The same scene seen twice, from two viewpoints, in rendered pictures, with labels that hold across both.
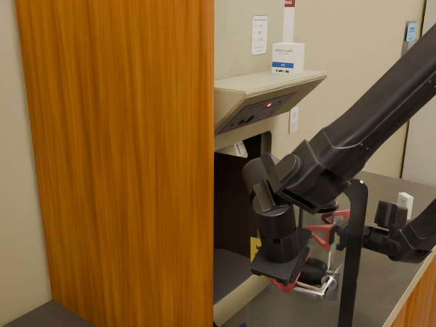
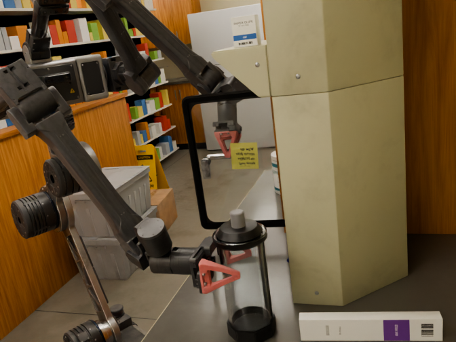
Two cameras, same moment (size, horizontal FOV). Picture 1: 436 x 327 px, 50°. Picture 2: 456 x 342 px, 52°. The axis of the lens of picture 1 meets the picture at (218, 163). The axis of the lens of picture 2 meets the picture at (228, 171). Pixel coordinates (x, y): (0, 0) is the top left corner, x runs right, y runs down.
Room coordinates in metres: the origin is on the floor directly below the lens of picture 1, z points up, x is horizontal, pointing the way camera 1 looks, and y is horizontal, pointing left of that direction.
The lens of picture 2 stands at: (1.93, -0.52, 1.55)
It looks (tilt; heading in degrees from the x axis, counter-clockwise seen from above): 17 degrees down; 162
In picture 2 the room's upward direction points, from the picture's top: 8 degrees counter-clockwise
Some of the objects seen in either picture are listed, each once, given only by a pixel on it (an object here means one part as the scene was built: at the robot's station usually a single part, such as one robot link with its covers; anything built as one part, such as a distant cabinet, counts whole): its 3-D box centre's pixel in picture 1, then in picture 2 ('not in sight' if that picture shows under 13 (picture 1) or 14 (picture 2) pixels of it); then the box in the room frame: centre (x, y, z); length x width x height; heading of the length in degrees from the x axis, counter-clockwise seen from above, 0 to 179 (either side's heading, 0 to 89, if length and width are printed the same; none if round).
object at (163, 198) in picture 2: not in sight; (151, 212); (-1.89, -0.05, 0.14); 0.41 x 0.32 x 0.28; 149
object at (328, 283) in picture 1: (303, 283); not in sight; (0.68, -0.15, 1.20); 0.10 x 0.05 x 0.03; 58
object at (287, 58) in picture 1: (288, 58); (245, 30); (0.98, -0.14, 1.54); 0.05 x 0.05 x 0.06; 58
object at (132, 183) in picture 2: not in sight; (110, 199); (-1.38, -0.38, 0.49); 0.60 x 0.42 x 0.33; 143
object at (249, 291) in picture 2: not in sight; (245, 279); (1.12, -0.26, 1.06); 0.11 x 0.11 x 0.21
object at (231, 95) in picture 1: (265, 102); (259, 65); (0.92, -0.09, 1.46); 0.32 x 0.12 x 0.10; 143
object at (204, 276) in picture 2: not in sight; (218, 270); (1.12, -0.32, 1.10); 0.09 x 0.07 x 0.07; 53
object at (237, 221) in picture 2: not in sight; (238, 226); (1.12, -0.26, 1.18); 0.09 x 0.09 x 0.07
